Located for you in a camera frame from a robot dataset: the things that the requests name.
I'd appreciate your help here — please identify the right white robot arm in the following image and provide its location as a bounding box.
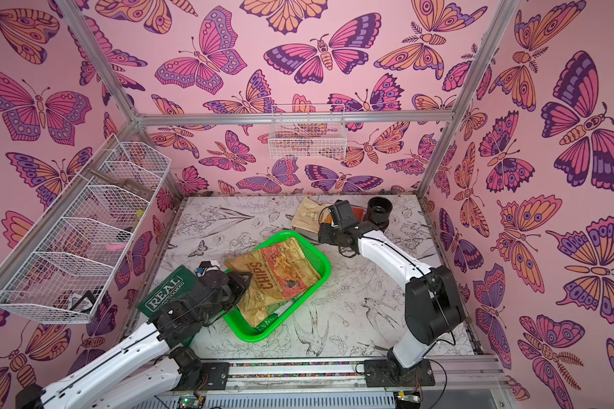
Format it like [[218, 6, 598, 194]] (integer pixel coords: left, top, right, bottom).
[[318, 197, 467, 371]]

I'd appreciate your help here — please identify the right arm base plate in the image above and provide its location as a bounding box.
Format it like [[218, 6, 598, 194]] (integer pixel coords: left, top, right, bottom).
[[363, 359, 436, 389]]

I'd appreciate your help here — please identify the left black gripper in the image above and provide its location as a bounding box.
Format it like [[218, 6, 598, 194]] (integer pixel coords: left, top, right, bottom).
[[202, 269, 255, 325]]

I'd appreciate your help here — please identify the dark green Real chips bag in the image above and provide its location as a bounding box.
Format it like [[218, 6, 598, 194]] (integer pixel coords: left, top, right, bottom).
[[138, 265, 210, 352]]

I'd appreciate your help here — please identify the orange brown chips bag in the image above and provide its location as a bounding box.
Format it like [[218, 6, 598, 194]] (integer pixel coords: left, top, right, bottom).
[[225, 237, 321, 301]]

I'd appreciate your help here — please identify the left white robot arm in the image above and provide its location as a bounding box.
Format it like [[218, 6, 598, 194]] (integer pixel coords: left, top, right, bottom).
[[15, 262, 252, 408]]

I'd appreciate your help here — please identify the small white wire basket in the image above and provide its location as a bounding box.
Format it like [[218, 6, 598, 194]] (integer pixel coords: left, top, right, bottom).
[[267, 103, 347, 160]]

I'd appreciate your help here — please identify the green plastic mesh basket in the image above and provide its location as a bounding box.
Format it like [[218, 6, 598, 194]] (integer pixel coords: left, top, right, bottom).
[[225, 230, 332, 344]]

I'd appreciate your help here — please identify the tan kraft Chips bag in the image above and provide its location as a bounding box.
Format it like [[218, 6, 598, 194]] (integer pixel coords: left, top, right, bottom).
[[237, 281, 288, 327]]

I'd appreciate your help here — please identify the green Chio chips bag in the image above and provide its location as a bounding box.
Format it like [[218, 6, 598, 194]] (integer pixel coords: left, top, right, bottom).
[[256, 314, 278, 332]]

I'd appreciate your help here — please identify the long white wire rack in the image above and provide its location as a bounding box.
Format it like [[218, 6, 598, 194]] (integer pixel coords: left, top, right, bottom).
[[0, 135, 172, 324]]

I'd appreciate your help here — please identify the black camera lens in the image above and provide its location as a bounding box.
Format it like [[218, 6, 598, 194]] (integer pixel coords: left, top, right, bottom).
[[365, 196, 393, 231]]

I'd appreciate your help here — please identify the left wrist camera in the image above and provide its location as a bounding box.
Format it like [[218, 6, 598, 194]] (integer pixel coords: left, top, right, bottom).
[[195, 261, 221, 276]]

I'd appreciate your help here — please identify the black object in rack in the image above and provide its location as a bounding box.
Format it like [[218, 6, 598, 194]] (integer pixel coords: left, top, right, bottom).
[[68, 291, 97, 314]]

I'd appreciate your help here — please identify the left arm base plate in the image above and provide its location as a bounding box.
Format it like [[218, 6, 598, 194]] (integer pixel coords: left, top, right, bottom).
[[170, 347, 230, 393]]

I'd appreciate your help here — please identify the beige orange chips bag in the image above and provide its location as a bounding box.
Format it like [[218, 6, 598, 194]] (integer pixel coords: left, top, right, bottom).
[[290, 197, 364, 232]]

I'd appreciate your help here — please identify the aluminium mounting rail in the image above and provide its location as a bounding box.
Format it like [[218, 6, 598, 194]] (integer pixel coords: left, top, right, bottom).
[[106, 354, 513, 395]]

